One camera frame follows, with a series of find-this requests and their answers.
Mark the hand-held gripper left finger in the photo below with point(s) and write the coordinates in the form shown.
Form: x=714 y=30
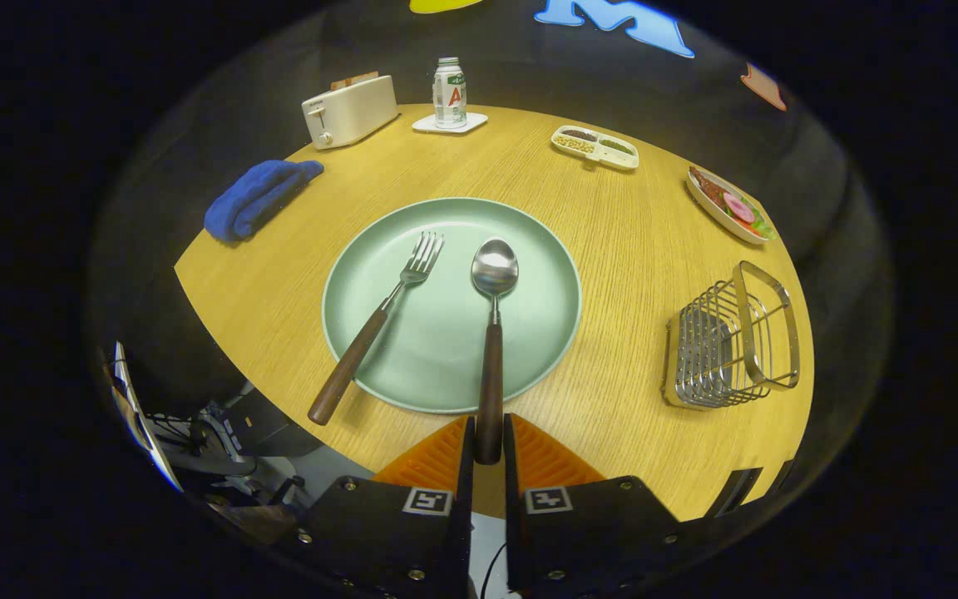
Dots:
x=396 y=541

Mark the black equipment box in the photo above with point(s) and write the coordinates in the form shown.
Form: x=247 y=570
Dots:
x=275 y=424

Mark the toast slice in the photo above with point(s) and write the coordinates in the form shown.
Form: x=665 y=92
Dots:
x=354 y=80

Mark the white square coaster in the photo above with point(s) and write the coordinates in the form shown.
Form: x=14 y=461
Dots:
x=471 y=123

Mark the white toaster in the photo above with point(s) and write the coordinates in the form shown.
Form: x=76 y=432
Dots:
x=354 y=112

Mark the blue folded cloth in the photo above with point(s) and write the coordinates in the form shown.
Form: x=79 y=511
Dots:
x=254 y=200

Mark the white plate with food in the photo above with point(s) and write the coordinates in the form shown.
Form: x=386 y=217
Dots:
x=728 y=204

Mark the white divided condiment dish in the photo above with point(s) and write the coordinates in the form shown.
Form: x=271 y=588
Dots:
x=595 y=147

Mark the green round plate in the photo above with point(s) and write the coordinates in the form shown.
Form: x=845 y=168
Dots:
x=446 y=349

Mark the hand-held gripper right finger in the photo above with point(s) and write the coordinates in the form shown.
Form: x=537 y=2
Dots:
x=587 y=541

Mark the white drink bottle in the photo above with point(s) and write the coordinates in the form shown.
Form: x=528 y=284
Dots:
x=450 y=96

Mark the black table bracket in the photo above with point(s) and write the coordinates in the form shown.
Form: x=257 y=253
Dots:
x=735 y=492
x=782 y=478

